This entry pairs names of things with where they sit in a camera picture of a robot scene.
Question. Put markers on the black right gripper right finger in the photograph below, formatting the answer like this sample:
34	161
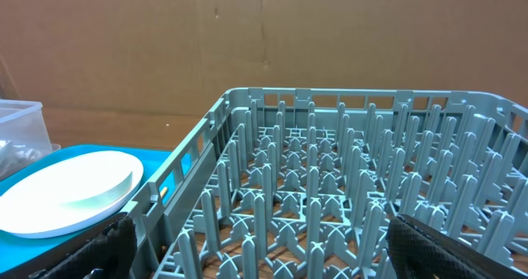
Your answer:
417	251

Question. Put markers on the clear plastic bin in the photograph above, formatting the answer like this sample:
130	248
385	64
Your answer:
22	122

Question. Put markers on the grey dish rack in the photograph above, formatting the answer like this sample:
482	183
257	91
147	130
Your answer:
296	182

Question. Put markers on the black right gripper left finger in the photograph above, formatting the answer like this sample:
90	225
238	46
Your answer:
108	255

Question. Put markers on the white napkin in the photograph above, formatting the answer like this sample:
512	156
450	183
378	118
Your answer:
16	156

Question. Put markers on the wooden chopstick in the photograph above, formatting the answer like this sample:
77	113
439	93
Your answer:
163	192

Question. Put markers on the pink plate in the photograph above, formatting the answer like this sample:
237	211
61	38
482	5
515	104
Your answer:
30	208

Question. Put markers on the cream bowl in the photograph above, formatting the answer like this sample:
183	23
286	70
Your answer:
97	187

